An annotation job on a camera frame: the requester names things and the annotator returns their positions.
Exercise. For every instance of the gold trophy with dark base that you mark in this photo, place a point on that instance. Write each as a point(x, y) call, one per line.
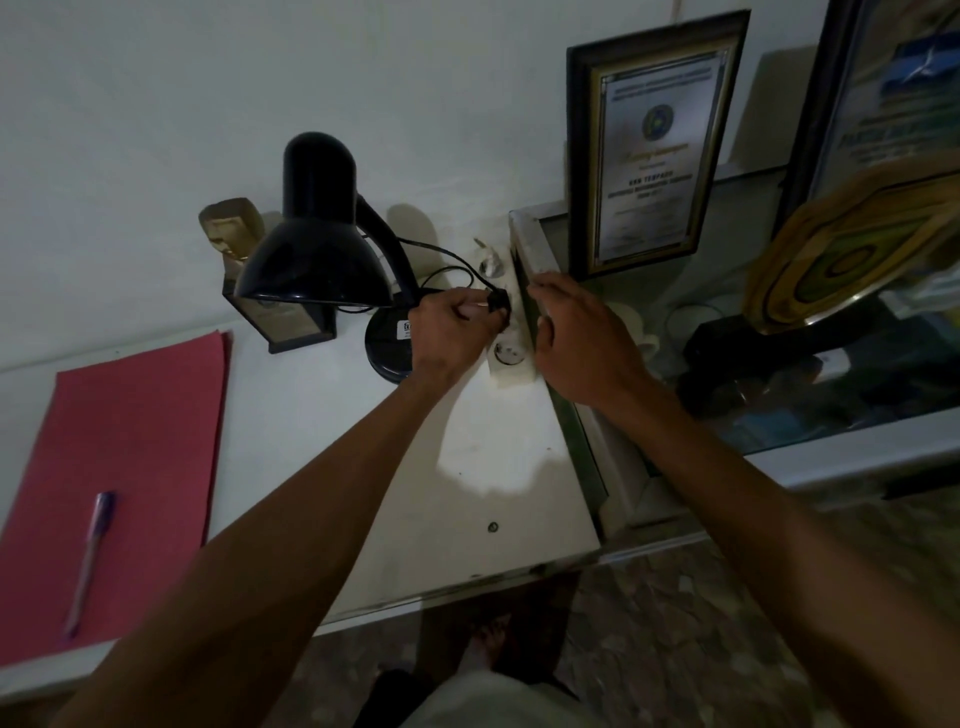
point(236, 225)

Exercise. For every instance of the purple pen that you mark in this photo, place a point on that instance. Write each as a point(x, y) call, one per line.
point(91, 559)

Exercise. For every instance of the white mug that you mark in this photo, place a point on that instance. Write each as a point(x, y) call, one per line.
point(637, 330)

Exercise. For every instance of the white plug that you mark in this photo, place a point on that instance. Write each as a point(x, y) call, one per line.
point(490, 261)

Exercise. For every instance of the person's right thumb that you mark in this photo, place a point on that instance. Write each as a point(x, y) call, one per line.
point(543, 334)

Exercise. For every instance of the person's left hand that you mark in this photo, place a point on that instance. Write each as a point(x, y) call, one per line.
point(442, 334)

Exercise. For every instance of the person's light shorts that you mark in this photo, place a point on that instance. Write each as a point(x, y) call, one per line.
point(487, 705)

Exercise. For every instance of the person's left fingers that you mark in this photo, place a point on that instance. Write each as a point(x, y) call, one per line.
point(472, 309)

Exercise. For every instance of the wooden emblem plaque, black base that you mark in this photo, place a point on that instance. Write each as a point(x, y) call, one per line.
point(847, 255)

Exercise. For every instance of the white power strip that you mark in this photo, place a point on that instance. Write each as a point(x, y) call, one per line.
point(510, 352)

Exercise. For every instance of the glass display cabinet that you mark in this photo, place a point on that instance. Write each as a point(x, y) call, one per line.
point(825, 420)

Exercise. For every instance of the person's foot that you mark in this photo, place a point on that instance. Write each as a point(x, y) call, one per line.
point(486, 646)

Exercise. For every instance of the person's right forearm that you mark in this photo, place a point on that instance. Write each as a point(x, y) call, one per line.
point(787, 555)

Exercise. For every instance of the small dark framed certificate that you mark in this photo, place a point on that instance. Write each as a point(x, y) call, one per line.
point(652, 142)

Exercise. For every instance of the black desk lamp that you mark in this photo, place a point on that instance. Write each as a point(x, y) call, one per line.
point(319, 247)

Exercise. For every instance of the large dark framed certificate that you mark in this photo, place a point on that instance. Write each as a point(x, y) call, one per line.
point(877, 97)

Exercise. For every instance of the person's left forearm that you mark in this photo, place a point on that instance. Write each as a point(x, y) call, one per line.
point(285, 540)

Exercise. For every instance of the red paper folder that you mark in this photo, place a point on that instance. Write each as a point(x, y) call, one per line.
point(120, 465)

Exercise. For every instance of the person's right hand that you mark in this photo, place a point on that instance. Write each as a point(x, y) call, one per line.
point(592, 352)

